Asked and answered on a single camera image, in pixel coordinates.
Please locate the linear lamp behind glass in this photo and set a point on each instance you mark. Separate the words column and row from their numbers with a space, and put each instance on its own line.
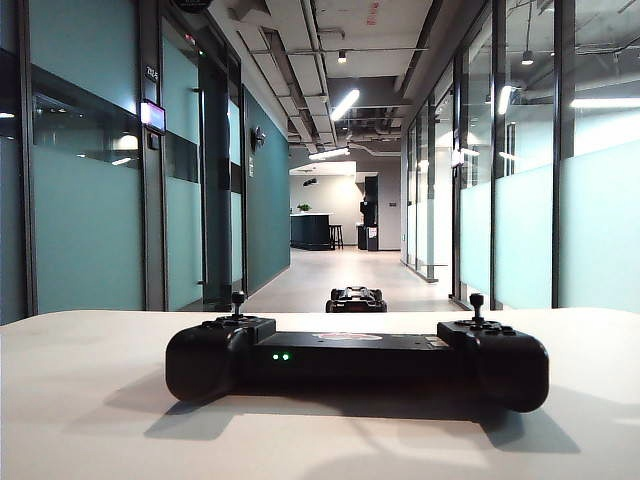
column 505, row 100

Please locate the dark bar stool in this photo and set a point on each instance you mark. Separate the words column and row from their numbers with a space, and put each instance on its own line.
column 336, row 235

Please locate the black handheld remote control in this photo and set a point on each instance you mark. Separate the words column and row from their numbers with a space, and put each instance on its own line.
column 350, row 360

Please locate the small pendant spot lamp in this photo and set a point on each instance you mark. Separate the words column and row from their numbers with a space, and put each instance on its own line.
column 342, row 57

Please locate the pendant lamp behind glass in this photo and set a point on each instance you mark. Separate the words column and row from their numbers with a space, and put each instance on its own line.
column 527, row 58

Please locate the black tall machine cabinet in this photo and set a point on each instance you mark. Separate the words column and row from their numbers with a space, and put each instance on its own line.
column 370, row 215

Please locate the ceiling mounted black projector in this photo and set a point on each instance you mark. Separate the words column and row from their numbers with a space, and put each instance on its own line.
column 310, row 182

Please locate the long linear ceiling lamp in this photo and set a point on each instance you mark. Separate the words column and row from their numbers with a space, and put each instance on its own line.
column 329, row 153

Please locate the black door card reader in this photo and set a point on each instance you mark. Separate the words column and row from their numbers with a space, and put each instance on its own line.
column 155, row 141

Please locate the lit door display screen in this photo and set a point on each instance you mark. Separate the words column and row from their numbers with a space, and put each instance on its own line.
column 152, row 116

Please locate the room number plate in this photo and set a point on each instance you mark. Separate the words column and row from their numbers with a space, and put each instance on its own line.
column 152, row 73

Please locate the green potted plant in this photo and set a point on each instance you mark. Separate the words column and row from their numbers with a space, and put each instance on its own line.
column 304, row 207

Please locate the dark counter with white top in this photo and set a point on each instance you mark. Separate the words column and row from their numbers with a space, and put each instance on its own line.
column 310, row 232

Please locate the black quadruped robot dog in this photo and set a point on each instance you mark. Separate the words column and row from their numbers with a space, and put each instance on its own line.
column 356, row 300

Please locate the large linear ceiling lamp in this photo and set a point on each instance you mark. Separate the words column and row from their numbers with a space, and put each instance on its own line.
column 345, row 104

